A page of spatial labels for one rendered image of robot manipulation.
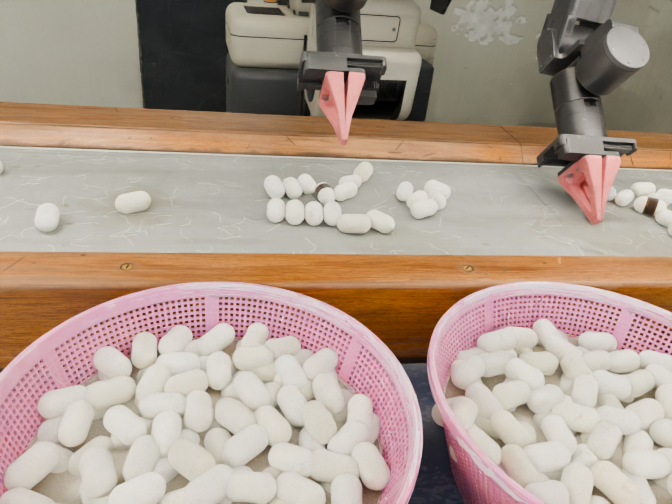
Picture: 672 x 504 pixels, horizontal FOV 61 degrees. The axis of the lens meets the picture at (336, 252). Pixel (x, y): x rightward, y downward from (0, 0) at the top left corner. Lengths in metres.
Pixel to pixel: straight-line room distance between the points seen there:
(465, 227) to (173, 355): 0.37
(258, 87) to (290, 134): 0.70
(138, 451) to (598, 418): 0.32
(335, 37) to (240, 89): 0.81
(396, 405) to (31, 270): 0.31
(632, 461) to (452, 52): 2.60
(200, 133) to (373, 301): 0.41
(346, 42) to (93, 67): 2.07
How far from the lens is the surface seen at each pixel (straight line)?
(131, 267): 0.51
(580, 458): 0.45
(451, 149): 0.87
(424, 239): 0.63
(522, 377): 0.48
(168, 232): 0.61
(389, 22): 1.29
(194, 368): 0.45
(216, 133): 0.83
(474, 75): 3.01
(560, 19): 0.86
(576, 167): 0.77
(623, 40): 0.78
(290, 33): 1.51
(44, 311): 0.52
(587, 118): 0.79
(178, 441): 0.39
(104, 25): 2.68
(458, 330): 0.49
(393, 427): 0.40
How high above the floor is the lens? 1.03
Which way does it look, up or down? 30 degrees down
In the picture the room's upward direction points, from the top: 6 degrees clockwise
